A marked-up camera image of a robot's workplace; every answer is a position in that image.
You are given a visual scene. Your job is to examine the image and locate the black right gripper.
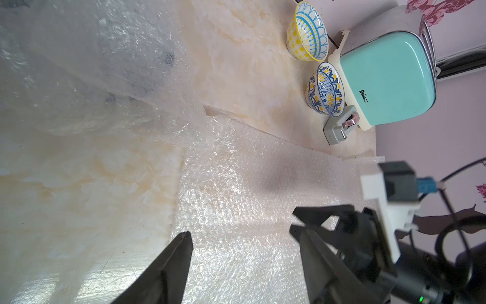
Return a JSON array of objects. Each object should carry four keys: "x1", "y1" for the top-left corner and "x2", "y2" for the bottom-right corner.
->
[{"x1": 290, "y1": 205, "x2": 485, "y2": 303}]

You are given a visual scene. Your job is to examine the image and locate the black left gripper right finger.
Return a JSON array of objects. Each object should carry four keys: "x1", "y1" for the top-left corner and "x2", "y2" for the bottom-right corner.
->
[{"x1": 299, "y1": 229, "x2": 381, "y2": 304}]

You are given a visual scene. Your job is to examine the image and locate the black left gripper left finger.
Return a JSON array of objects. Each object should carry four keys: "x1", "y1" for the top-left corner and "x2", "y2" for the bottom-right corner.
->
[{"x1": 113, "y1": 231, "x2": 194, "y2": 304}]

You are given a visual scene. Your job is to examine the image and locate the bubble wrap sheet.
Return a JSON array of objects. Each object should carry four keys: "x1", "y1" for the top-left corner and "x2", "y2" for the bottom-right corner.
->
[
  {"x1": 174, "y1": 115, "x2": 382, "y2": 303},
  {"x1": 1, "y1": 1, "x2": 211, "y2": 146}
]

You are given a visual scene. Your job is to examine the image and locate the blue yellow patterned bowl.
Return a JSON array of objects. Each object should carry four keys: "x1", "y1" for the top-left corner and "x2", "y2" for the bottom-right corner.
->
[{"x1": 305, "y1": 62, "x2": 346, "y2": 117}]

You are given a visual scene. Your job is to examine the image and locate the grey tape dispenser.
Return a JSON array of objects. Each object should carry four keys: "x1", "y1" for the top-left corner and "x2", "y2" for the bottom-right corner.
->
[{"x1": 323, "y1": 105, "x2": 360, "y2": 145}]

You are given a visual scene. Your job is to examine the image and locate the mint green toaster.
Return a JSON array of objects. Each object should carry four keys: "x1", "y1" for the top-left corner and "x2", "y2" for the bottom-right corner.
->
[{"x1": 328, "y1": 5, "x2": 437, "y2": 131}]

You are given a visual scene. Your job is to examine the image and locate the yellow dotted ceramic bowl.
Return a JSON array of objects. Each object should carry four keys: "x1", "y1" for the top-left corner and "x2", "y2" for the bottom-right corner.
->
[{"x1": 286, "y1": 1, "x2": 329, "y2": 62}]

